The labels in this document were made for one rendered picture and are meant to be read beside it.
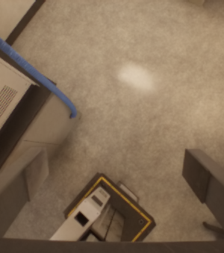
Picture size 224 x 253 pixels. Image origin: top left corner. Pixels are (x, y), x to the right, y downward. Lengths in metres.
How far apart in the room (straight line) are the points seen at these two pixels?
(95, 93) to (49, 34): 0.87
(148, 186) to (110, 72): 1.11
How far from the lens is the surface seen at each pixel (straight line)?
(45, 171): 0.17
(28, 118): 1.09
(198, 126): 1.74
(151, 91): 1.74
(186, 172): 0.17
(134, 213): 1.42
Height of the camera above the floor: 1.63
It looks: 79 degrees down
